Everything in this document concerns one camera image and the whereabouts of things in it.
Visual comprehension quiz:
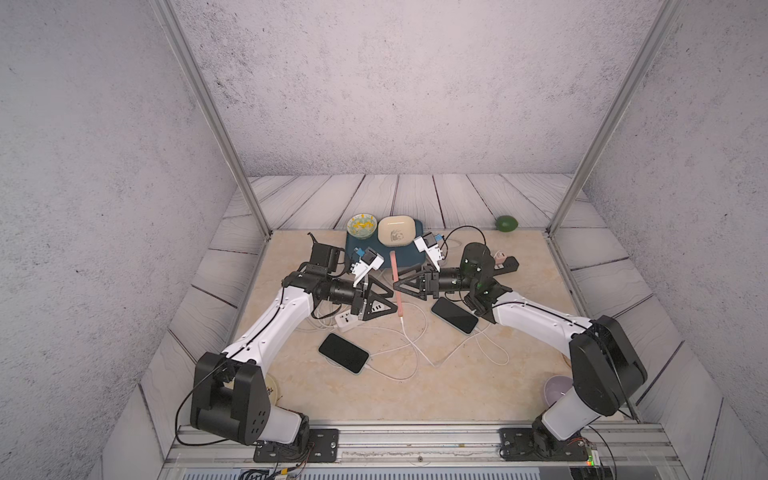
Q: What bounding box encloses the green round fruit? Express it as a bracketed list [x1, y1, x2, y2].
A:
[495, 215, 519, 233]

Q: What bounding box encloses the right aluminium frame post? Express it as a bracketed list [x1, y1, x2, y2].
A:
[545, 0, 682, 238]

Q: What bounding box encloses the front aluminium rail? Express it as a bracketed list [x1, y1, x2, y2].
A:
[157, 421, 685, 480]

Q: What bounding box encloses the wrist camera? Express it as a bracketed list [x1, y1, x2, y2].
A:
[351, 247, 384, 287]
[413, 232, 445, 271]

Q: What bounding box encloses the blue-cased smartphone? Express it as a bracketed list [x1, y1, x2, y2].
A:
[431, 298, 478, 335]

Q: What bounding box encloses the pink-cased smartphone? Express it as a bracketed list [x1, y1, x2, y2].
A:
[389, 250, 404, 320]

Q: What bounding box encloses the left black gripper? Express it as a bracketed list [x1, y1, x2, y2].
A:
[325, 275, 395, 323]

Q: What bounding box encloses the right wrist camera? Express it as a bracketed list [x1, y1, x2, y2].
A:
[413, 232, 445, 271]

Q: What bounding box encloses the white charging cable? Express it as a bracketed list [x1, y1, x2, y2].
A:
[359, 311, 511, 382]

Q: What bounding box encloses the black smartphone bottom left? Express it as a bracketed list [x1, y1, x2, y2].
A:
[318, 333, 370, 374]

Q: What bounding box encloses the yellow round plate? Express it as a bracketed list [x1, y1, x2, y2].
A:
[265, 374, 281, 406]

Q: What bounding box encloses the left aluminium frame post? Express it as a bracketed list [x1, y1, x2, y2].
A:
[150, 0, 273, 238]

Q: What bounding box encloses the cream square bowl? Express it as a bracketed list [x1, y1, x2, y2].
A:
[377, 215, 416, 248]

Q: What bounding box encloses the aluminium frame post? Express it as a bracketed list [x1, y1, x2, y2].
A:
[150, 0, 273, 238]
[545, 0, 682, 238]

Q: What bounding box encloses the white power strip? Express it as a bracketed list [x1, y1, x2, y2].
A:
[334, 310, 364, 333]

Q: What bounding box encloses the small patterned bowl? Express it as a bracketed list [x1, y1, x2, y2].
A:
[346, 213, 378, 240]

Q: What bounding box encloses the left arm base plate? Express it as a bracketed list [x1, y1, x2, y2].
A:
[253, 428, 339, 464]

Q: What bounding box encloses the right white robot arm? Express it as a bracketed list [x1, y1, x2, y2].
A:
[394, 234, 648, 449]

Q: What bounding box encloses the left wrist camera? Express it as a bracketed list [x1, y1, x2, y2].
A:
[351, 247, 384, 287]

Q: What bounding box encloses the black power strip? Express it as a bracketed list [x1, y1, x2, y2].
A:
[493, 256, 519, 276]

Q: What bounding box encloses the dark blue mat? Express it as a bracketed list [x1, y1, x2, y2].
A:
[345, 220, 426, 268]

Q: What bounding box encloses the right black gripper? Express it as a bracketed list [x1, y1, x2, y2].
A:
[393, 264, 478, 305]

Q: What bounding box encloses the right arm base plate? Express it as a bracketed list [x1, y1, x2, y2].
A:
[498, 427, 591, 463]

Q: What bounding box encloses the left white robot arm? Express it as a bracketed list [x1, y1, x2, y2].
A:
[189, 241, 397, 453]

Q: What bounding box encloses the purple bowl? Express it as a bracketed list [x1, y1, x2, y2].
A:
[542, 375, 573, 407]

